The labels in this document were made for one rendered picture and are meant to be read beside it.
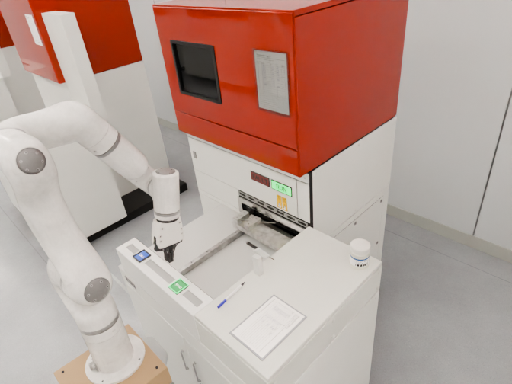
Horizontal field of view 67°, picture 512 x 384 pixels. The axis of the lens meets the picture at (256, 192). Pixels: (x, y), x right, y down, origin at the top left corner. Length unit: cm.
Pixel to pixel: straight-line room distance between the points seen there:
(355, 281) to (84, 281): 88
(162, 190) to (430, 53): 204
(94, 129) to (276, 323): 80
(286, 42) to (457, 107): 169
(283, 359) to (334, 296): 29
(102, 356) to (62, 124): 71
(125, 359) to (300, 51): 113
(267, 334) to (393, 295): 157
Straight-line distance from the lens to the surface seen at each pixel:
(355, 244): 145
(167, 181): 122
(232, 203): 204
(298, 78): 135
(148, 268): 162
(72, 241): 111
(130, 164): 113
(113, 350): 135
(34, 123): 107
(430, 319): 267
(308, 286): 142
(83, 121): 105
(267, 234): 178
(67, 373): 150
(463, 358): 256
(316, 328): 131
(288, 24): 132
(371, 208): 214
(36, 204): 105
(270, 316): 133
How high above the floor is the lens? 200
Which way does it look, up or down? 33 degrees down
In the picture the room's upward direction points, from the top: 6 degrees counter-clockwise
